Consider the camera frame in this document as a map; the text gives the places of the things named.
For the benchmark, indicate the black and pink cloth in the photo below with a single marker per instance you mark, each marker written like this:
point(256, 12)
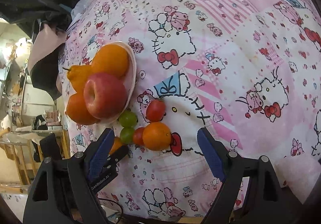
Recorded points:
point(46, 23)

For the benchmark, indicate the pink plate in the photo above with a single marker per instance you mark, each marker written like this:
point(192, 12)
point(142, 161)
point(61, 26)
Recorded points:
point(129, 78)

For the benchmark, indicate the bumpy dekopon orange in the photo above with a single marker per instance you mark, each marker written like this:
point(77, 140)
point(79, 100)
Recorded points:
point(78, 76)

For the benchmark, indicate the large round orange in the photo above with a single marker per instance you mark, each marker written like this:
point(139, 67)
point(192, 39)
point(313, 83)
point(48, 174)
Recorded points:
point(76, 110)

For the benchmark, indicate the round mandarin orange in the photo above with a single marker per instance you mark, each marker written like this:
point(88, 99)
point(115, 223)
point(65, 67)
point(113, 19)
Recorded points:
point(111, 59)

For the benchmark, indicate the small orange kumquat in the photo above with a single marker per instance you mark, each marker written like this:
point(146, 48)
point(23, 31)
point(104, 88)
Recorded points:
point(116, 145)

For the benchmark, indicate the pink cartoon bed sheet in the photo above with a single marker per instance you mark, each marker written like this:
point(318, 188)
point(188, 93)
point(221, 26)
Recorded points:
point(248, 70)

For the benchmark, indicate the wooden chair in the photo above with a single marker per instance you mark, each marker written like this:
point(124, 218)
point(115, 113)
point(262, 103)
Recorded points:
point(21, 156)

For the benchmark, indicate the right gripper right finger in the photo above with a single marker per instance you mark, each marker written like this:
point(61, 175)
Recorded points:
point(250, 191)

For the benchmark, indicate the red apple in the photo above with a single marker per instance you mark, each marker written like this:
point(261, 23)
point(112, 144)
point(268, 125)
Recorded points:
point(105, 96)

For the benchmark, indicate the red cherry tomato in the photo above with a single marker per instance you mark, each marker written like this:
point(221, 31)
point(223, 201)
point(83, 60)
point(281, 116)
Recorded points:
point(155, 110)
point(138, 136)

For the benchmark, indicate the small orange tangerine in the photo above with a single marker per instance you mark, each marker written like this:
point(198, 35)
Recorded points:
point(157, 136)

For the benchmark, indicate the green lime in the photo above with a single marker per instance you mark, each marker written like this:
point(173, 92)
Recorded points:
point(128, 119)
point(126, 135)

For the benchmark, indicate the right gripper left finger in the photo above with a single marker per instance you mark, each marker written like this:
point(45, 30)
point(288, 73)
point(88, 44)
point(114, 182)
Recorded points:
point(63, 188)

